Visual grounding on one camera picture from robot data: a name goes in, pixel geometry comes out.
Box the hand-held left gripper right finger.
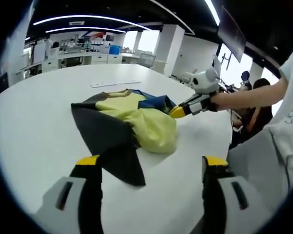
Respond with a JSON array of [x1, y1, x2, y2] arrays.
[[201, 155, 272, 234]]

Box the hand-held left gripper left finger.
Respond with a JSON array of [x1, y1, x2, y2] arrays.
[[35, 155, 105, 234]]

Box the yellow blue black garment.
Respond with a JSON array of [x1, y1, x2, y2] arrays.
[[70, 89, 178, 187]]

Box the white template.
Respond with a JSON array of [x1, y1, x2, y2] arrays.
[[90, 78, 141, 89]]

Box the black hanging screen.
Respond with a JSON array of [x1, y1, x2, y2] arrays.
[[217, 6, 247, 63]]

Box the person's grey trousers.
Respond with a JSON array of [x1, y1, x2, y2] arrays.
[[228, 126, 293, 220]]

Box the white office chair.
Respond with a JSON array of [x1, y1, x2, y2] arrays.
[[139, 53, 156, 68]]

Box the long ceiling light strip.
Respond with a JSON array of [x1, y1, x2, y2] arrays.
[[33, 15, 152, 32], [45, 26, 126, 34], [204, 0, 221, 27]]

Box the blue storage bin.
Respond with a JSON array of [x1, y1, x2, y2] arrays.
[[108, 44, 122, 55]]

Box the person's white printed shirt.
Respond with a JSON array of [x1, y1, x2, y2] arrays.
[[268, 46, 293, 186]]

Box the white desk row with drawers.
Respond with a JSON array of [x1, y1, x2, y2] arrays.
[[21, 52, 143, 74]]

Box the black cabinet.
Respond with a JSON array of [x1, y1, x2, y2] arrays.
[[0, 72, 9, 95]]

